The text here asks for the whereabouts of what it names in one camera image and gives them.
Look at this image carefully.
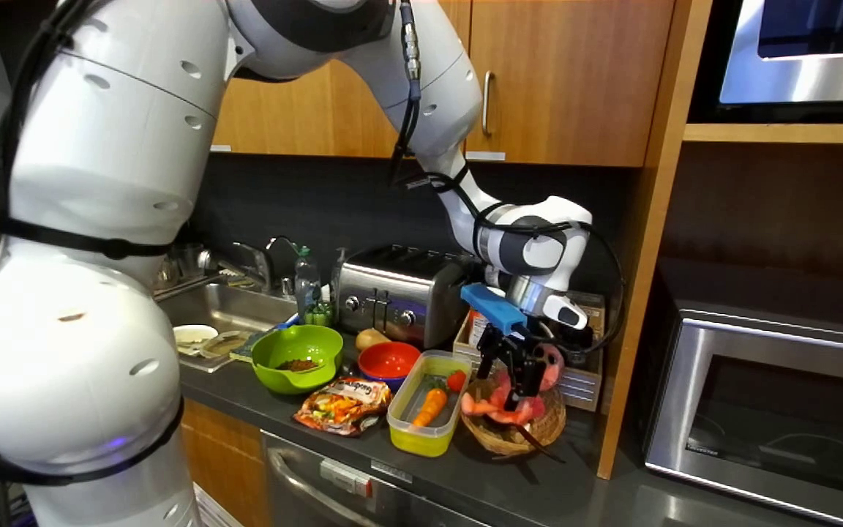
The stainless steel sink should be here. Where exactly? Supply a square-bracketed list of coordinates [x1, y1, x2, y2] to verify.
[154, 281, 299, 375]

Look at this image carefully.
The metal cabinet door handle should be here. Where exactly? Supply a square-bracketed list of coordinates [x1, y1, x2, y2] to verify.
[481, 70, 495, 138]

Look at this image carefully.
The built-in oven door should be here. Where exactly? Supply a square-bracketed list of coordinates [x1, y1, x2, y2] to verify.
[718, 0, 843, 107]

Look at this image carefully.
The microwave door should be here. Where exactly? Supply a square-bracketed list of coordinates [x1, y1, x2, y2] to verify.
[647, 316, 843, 526]

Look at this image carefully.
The dishwasher handle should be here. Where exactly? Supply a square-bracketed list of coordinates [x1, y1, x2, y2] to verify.
[267, 447, 365, 527]

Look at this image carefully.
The red bowl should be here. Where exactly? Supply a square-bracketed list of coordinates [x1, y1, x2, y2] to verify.
[356, 341, 423, 391]

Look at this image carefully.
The wicker basket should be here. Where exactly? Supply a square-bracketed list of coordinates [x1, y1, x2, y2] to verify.
[460, 376, 568, 459]

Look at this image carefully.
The wooden crate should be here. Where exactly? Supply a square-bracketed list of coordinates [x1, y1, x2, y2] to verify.
[452, 291, 607, 413]

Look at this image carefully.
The clear bottle green cap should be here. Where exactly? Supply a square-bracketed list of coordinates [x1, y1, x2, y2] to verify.
[293, 245, 323, 324]

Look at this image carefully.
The stainless steel toaster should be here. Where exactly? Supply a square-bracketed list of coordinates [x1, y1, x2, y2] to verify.
[335, 244, 479, 351]

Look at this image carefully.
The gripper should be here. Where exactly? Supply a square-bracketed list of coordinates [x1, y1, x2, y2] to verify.
[476, 322, 549, 413]

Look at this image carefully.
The clear plastic container yellow base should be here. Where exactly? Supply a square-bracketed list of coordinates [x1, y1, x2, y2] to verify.
[386, 350, 473, 459]

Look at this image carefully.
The light green bowl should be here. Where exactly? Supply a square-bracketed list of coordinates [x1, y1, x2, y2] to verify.
[250, 324, 345, 397]

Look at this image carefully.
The toy carrot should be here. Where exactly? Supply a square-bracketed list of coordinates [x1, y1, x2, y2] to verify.
[411, 387, 449, 429]

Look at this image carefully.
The white plate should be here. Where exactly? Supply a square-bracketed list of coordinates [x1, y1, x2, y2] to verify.
[172, 324, 220, 349]

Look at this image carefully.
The stainless steel microwave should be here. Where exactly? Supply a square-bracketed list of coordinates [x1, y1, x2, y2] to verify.
[643, 256, 843, 527]

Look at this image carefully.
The wooden base cabinet door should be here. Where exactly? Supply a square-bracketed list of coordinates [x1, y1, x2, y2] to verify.
[179, 398, 273, 527]

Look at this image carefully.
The instant noodle packet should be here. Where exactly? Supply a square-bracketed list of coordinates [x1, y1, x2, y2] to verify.
[292, 376, 394, 438]

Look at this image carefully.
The wooden wall cabinet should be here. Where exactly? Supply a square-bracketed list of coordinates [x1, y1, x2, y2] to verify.
[211, 0, 676, 168]

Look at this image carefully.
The stainless steel dishwasher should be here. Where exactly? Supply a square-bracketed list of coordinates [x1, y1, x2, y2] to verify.
[260, 429, 497, 527]

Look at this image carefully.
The chrome tap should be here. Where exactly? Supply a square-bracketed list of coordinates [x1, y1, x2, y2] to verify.
[197, 235, 299, 295]

